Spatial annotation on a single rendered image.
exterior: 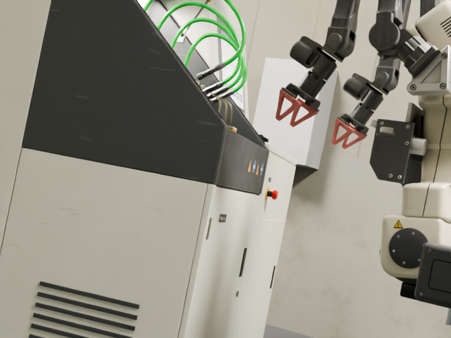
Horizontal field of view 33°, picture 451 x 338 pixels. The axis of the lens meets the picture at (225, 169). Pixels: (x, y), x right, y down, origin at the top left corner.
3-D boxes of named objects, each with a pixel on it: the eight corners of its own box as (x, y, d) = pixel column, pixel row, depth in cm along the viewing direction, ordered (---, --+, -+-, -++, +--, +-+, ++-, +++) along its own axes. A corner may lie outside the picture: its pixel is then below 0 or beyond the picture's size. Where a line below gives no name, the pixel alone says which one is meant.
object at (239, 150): (217, 185, 205) (229, 127, 205) (202, 182, 206) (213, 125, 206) (259, 194, 265) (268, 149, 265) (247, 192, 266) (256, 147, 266)
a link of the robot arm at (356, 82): (390, 75, 229) (397, 81, 237) (361, 55, 234) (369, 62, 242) (366, 106, 232) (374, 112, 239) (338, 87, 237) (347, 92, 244)
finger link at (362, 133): (330, 139, 241) (347, 116, 239) (337, 143, 247) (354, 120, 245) (346, 151, 238) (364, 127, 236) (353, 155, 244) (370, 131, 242)
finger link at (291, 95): (264, 110, 197) (284, 81, 195) (275, 116, 203) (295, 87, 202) (282, 125, 194) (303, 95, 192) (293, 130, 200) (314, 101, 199)
